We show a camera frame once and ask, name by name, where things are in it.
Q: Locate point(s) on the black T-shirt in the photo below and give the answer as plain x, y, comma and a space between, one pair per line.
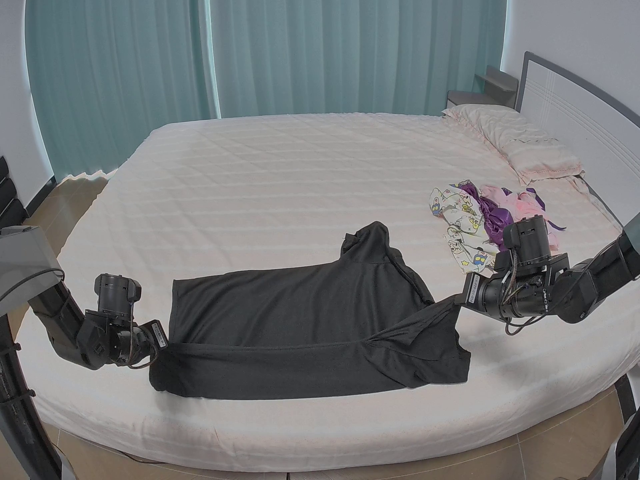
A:
300, 318

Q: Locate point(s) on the grey bedside table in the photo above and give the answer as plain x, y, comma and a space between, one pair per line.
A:
480, 95

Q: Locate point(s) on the cream pillow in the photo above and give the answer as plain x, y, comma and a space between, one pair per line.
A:
520, 143

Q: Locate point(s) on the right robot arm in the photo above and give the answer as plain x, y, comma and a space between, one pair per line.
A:
590, 288

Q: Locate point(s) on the white printed garment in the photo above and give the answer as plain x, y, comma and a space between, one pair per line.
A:
465, 218

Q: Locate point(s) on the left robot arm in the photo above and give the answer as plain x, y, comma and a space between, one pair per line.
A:
55, 318

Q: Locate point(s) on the bed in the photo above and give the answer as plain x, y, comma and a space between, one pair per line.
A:
280, 188

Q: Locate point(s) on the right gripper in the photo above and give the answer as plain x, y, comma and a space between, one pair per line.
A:
494, 298

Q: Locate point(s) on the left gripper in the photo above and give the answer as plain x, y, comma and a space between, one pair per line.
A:
136, 347

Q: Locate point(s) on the purple satin garment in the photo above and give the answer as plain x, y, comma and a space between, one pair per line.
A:
495, 218

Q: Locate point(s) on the pink garment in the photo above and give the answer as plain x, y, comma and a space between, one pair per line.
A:
520, 208

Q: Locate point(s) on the dark grey chest of drawers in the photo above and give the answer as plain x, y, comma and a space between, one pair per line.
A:
10, 193

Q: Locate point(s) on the blue-green curtain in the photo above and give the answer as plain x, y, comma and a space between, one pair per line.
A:
120, 58
350, 38

